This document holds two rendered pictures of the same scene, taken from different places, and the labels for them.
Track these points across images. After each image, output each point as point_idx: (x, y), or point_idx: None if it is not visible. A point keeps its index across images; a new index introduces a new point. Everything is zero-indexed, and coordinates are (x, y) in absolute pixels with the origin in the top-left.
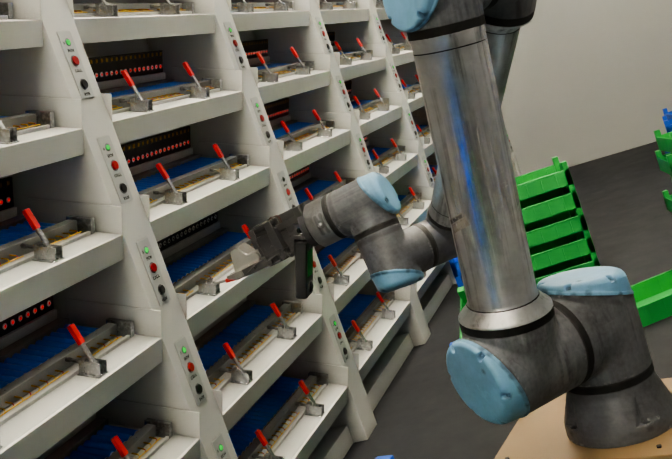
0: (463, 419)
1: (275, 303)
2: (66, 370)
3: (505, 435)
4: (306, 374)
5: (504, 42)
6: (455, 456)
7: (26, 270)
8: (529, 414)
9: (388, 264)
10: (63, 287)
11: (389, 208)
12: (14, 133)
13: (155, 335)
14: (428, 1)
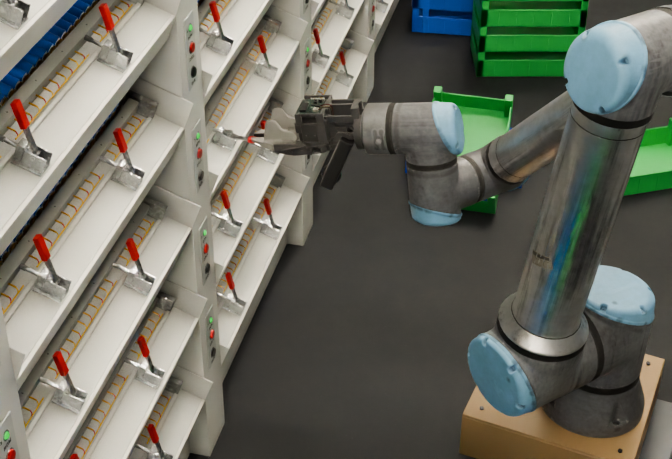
0: (410, 260)
1: None
2: (110, 273)
3: (453, 306)
4: None
5: None
6: (400, 315)
7: (112, 204)
8: None
9: (435, 205)
10: (135, 210)
11: (456, 152)
12: (129, 57)
13: (186, 224)
14: (616, 105)
